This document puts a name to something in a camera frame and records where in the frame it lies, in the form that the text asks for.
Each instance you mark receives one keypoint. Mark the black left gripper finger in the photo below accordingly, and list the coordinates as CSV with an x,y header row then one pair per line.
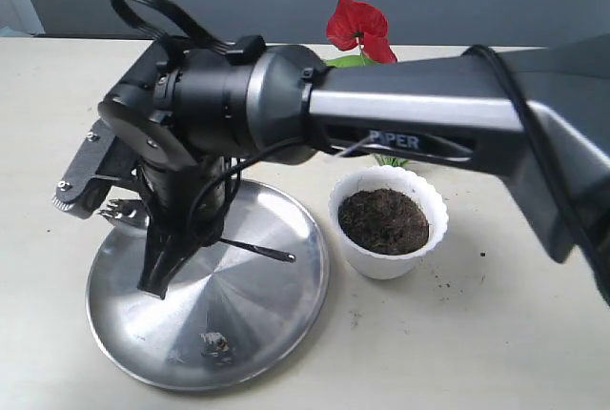
x,y
166,252

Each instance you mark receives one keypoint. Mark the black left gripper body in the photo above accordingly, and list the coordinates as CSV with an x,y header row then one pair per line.
x,y
162,132

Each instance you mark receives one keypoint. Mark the stainless steel spork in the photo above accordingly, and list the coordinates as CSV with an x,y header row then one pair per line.
x,y
129,217

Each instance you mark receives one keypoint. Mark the red artificial anthurium flower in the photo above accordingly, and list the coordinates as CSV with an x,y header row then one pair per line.
x,y
357,25

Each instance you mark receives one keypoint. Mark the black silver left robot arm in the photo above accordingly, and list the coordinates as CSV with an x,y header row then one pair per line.
x,y
537,119

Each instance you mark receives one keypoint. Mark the dark brown potting soil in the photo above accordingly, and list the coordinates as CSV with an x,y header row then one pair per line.
x,y
383,221

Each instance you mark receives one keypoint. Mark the white plastic flower pot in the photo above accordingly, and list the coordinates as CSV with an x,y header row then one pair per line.
x,y
425,195

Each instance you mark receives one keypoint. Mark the round stainless steel plate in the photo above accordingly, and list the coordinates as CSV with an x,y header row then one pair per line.
x,y
229,314

